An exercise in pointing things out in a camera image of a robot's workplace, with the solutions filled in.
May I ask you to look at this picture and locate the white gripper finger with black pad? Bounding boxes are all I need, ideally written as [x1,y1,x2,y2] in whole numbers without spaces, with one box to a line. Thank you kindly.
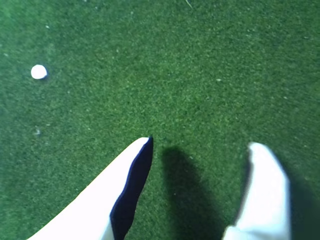
[26,133,154,240]

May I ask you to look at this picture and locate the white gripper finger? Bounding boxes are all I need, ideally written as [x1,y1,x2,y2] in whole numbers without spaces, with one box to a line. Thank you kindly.
[221,141,293,240]

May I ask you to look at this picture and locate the small white dot marker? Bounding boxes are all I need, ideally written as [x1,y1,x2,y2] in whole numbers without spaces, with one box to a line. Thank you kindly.
[30,64,48,80]

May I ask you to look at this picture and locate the long green turf mat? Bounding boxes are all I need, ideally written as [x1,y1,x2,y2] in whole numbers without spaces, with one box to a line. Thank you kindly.
[0,0,320,240]

